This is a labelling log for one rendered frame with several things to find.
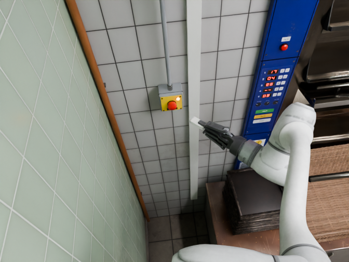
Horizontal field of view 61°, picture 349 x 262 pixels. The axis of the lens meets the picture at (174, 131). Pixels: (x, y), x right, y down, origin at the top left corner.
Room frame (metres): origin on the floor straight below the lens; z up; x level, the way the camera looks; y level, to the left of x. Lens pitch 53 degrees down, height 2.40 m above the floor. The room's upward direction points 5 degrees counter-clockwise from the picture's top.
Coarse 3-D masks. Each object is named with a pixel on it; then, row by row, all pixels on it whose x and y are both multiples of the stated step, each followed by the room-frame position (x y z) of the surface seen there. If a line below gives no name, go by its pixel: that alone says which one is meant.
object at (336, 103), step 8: (336, 80) 0.96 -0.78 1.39; (344, 80) 0.95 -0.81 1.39; (304, 88) 0.92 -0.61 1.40; (312, 88) 0.91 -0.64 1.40; (344, 88) 0.89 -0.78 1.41; (304, 96) 0.88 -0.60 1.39; (312, 96) 0.85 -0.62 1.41; (320, 96) 0.85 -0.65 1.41; (328, 96) 0.84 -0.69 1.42; (312, 104) 0.81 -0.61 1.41; (320, 104) 0.80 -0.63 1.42; (328, 104) 0.80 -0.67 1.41; (336, 104) 0.80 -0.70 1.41; (344, 104) 0.80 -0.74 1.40
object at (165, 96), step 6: (174, 84) 0.90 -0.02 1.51; (180, 84) 0.90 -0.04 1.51; (162, 90) 0.87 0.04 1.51; (168, 90) 0.87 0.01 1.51; (174, 90) 0.87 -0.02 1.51; (180, 90) 0.87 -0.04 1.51; (162, 96) 0.84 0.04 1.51; (168, 96) 0.84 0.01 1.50; (174, 96) 0.84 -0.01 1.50; (180, 96) 0.84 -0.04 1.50; (162, 102) 0.84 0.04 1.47; (168, 102) 0.84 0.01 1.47; (180, 102) 0.84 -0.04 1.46; (162, 108) 0.84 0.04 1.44; (180, 108) 0.84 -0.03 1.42
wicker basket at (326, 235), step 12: (348, 144) 0.93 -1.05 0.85; (324, 156) 0.90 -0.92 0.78; (336, 156) 0.90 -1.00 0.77; (348, 156) 0.90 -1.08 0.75; (312, 168) 0.87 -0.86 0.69; (324, 168) 0.87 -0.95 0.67; (336, 168) 0.87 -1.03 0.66; (348, 168) 0.87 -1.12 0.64; (336, 180) 0.82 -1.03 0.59; (348, 180) 0.81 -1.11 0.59; (312, 192) 0.75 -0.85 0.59; (324, 192) 0.75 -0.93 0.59; (336, 192) 0.74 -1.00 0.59; (348, 192) 0.73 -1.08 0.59; (312, 204) 0.67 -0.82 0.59; (324, 204) 0.67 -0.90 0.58; (336, 204) 0.66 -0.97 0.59; (348, 204) 0.65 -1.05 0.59; (312, 216) 0.60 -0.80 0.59; (324, 216) 0.59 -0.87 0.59; (336, 216) 0.59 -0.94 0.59; (348, 216) 0.58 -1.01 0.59; (312, 228) 0.53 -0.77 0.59; (324, 228) 0.52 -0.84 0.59; (336, 228) 0.52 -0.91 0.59; (348, 228) 0.51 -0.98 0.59; (324, 240) 0.45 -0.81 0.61
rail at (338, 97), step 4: (332, 96) 0.82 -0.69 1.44; (336, 96) 0.82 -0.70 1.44; (340, 96) 0.81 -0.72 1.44; (344, 96) 0.81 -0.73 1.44; (348, 96) 0.81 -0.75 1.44; (316, 100) 0.80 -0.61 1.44; (320, 100) 0.80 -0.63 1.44; (324, 100) 0.80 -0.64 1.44; (328, 100) 0.80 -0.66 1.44; (332, 100) 0.80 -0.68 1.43; (336, 100) 0.80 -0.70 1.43; (340, 100) 0.80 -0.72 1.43
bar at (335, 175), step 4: (340, 172) 0.59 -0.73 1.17; (344, 172) 0.59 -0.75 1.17; (348, 172) 0.59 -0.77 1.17; (308, 176) 0.59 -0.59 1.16; (312, 176) 0.59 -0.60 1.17; (316, 176) 0.58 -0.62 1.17; (320, 176) 0.58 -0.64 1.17; (324, 176) 0.58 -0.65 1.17; (328, 176) 0.58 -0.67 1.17; (332, 176) 0.58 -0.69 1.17; (336, 176) 0.58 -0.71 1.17; (340, 176) 0.57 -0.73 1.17; (344, 176) 0.57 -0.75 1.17; (348, 176) 0.57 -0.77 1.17; (308, 180) 0.58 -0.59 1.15; (312, 180) 0.57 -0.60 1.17; (316, 180) 0.57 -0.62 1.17; (320, 180) 0.57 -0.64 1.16; (324, 180) 0.57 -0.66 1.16
